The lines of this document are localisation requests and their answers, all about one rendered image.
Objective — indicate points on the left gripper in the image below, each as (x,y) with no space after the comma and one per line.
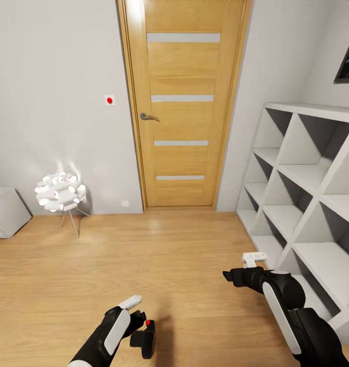
(137,321)

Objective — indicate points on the electric switch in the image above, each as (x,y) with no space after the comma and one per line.
(110,100)

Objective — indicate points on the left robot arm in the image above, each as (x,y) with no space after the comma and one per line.
(100,349)

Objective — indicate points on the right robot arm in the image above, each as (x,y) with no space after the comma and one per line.
(311,339)

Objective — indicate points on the door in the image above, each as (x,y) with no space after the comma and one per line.
(182,60)

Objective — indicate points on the digital camera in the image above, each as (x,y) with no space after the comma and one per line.
(144,339)

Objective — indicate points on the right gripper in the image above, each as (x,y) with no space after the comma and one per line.
(242,277)

